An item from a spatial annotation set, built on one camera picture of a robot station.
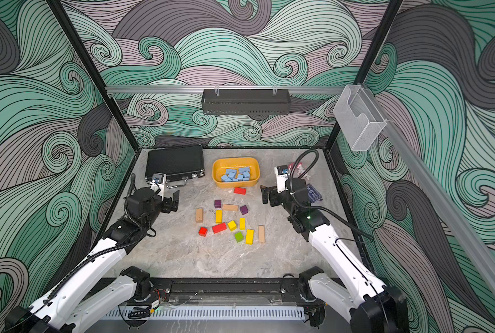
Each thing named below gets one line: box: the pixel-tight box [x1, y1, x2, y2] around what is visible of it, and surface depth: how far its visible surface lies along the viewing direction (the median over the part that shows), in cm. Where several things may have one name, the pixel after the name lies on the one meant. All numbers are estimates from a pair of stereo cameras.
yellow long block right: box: [245, 228, 255, 245], surface depth 87 cm
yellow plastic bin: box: [212, 156, 261, 187], surface depth 109 cm
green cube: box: [234, 231, 244, 243], surface depth 87 cm
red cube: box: [198, 226, 208, 238], surface depth 89 cm
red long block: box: [212, 222, 227, 234], surface depth 91 cm
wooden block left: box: [195, 208, 204, 223], surface depth 93 cm
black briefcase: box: [144, 144, 206, 189], surface depth 109 cm
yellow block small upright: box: [239, 217, 247, 230], surface depth 91 cm
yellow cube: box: [227, 220, 238, 232], surface depth 89 cm
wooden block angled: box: [222, 203, 240, 212], surface depth 97 cm
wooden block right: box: [257, 224, 266, 244], surface depth 89 cm
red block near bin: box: [233, 186, 247, 195], surface depth 103 cm
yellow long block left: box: [214, 209, 223, 224], surface depth 94 cm
